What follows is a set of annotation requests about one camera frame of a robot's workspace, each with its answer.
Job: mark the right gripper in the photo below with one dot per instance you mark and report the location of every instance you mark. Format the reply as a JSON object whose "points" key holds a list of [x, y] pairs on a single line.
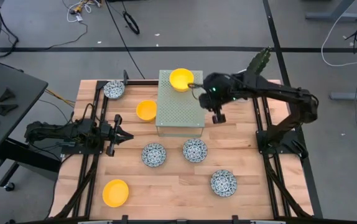
{"points": [[216, 90]]}

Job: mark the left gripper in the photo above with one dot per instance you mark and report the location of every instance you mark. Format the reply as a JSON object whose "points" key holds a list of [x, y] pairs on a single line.
{"points": [[113, 146]]}

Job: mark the teal floral patterned bowl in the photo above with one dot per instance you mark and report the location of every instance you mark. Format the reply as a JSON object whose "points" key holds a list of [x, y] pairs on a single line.
{"points": [[223, 183], [153, 154], [114, 89], [195, 150]]}

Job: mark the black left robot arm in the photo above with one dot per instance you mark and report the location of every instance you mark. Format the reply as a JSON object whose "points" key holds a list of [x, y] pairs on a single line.
{"points": [[51, 132]]}

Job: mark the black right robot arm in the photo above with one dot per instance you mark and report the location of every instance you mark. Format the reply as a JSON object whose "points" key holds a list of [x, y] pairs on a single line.
{"points": [[275, 90]]}

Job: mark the white hexagonal plant pot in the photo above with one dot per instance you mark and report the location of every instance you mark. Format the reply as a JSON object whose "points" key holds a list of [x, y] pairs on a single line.
{"points": [[243, 71]]}

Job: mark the green perforated metal shelf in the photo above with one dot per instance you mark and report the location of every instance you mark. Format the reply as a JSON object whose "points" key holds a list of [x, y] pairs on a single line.
{"points": [[169, 118]]}

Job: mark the green cactus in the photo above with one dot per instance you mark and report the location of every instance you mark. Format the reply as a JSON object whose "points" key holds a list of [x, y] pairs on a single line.
{"points": [[259, 60]]}

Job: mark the black caster wheel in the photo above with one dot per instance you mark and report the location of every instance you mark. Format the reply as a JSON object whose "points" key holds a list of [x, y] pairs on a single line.
{"points": [[9, 187]]}

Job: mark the grey desk foot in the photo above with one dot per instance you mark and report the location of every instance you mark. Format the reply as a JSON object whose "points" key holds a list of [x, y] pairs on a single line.
{"points": [[334, 16], [352, 96]]}

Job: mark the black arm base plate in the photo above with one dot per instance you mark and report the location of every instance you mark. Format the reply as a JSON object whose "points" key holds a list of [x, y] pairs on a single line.
{"points": [[72, 151], [261, 149]]}

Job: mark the black aluminium rig frame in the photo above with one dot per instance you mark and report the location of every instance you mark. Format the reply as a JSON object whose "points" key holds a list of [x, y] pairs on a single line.
{"points": [[141, 82]]}

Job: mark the silver aluminium rail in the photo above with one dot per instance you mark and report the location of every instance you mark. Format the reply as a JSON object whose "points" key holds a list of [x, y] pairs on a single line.
{"points": [[268, 222], [96, 222]]}

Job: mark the black triangular bracket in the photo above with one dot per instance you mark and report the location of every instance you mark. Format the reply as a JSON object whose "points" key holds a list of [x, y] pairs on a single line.
{"points": [[8, 95], [7, 109]]}

